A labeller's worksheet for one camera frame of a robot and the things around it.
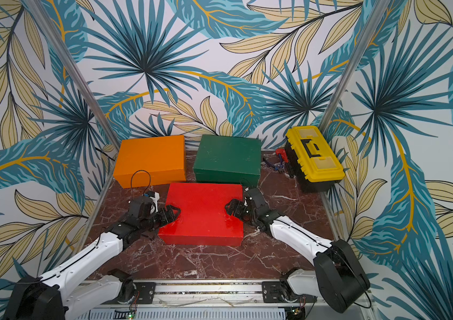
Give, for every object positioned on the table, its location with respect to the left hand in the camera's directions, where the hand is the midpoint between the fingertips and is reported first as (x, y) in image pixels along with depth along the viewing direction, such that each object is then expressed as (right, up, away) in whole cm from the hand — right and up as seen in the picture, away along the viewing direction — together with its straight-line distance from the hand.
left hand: (175, 216), depth 83 cm
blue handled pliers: (+52, +21, +29) cm, 63 cm away
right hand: (+24, +2, +2) cm, 24 cm away
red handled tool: (+54, +28, +34) cm, 70 cm away
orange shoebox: (-20, +24, +24) cm, 39 cm away
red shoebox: (+12, 0, -3) cm, 13 cm away
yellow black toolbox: (+62, +22, +9) cm, 66 cm away
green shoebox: (+22, +24, +17) cm, 37 cm away
